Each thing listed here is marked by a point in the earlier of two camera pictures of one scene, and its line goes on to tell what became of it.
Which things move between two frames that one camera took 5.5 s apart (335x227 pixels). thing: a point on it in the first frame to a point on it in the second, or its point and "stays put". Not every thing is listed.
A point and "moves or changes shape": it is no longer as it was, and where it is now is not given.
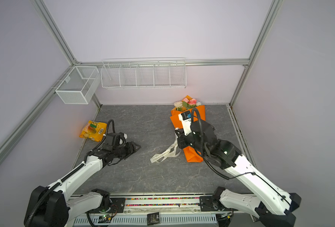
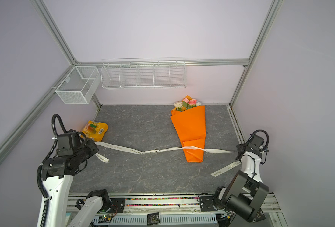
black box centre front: x=153 y=218 stays put
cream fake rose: x=178 y=104 stays put
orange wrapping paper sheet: x=192 y=154 stays put
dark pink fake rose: x=192 y=101 stays put
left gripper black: x=131 y=149 to x=90 y=144
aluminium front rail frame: x=155 y=210 stays put
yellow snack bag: x=95 y=131 stays put
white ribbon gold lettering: x=173 y=150 moves or changes shape
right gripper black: x=183 y=138 to x=242 y=146
